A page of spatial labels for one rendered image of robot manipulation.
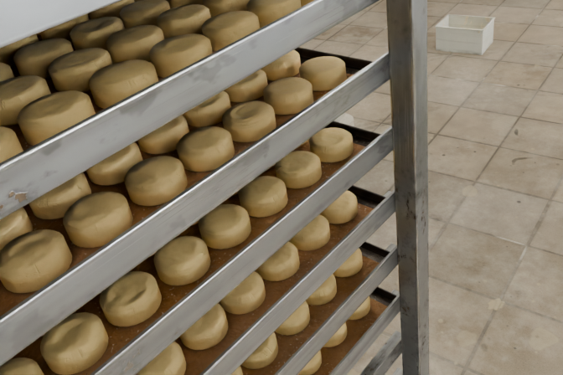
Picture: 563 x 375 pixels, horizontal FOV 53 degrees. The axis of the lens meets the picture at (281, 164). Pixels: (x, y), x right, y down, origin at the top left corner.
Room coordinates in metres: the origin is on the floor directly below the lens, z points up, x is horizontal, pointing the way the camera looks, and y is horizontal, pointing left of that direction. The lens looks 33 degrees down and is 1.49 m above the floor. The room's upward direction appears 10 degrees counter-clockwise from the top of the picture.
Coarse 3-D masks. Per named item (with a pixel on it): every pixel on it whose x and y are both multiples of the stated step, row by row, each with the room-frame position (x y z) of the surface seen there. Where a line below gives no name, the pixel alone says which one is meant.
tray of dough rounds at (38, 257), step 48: (240, 96) 0.54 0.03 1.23; (288, 96) 0.50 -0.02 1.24; (144, 144) 0.47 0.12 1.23; (192, 144) 0.44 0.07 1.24; (240, 144) 0.46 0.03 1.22; (96, 192) 0.42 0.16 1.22; (144, 192) 0.38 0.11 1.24; (0, 240) 0.35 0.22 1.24; (48, 240) 0.33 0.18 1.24; (96, 240) 0.34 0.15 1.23; (0, 288) 0.31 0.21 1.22
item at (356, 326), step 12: (372, 300) 0.58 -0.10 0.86; (360, 312) 0.54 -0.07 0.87; (372, 312) 0.55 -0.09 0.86; (348, 324) 0.54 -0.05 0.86; (360, 324) 0.54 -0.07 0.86; (372, 324) 0.53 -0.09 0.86; (336, 336) 0.51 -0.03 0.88; (348, 336) 0.52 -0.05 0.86; (360, 336) 0.52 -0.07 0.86; (324, 348) 0.51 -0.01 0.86; (336, 348) 0.50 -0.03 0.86; (348, 348) 0.50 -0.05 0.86; (312, 360) 0.48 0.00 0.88; (324, 360) 0.49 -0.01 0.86; (336, 360) 0.48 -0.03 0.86; (300, 372) 0.47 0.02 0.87; (312, 372) 0.47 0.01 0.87; (324, 372) 0.47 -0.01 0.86
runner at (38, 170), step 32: (320, 0) 0.48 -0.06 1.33; (352, 0) 0.51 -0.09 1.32; (256, 32) 0.43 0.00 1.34; (288, 32) 0.45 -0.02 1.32; (320, 32) 0.48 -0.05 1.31; (192, 64) 0.38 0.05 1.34; (224, 64) 0.40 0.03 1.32; (256, 64) 0.42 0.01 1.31; (128, 96) 0.35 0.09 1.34; (160, 96) 0.36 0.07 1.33; (192, 96) 0.38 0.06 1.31; (96, 128) 0.33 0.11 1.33; (128, 128) 0.34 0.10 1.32; (32, 160) 0.30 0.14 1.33; (64, 160) 0.31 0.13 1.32; (96, 160) 0.32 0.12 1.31; (0, 192) 0.28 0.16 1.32; (32, 192) 0.29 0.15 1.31
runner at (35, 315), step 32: (384, 64) 0.55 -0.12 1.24; (352, 96) 0.51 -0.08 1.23; (288, 128) 0.44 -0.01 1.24; (320, 128) 0.47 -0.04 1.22; (256, 160) 0.41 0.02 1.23; (192, 192) 0.36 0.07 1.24; (224, 192) 0.38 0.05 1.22; (160, 224) 0.34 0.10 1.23; (192, 224) 0.36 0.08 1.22; (96, 256) 0.30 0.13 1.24; (128, 256) 0.32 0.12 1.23; (64, 288) 0.28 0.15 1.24; (96, 288) 0.30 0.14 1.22; (0, 320) 0.26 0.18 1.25; (32, 320) 0.27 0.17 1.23; (0, 352) 0.25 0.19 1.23
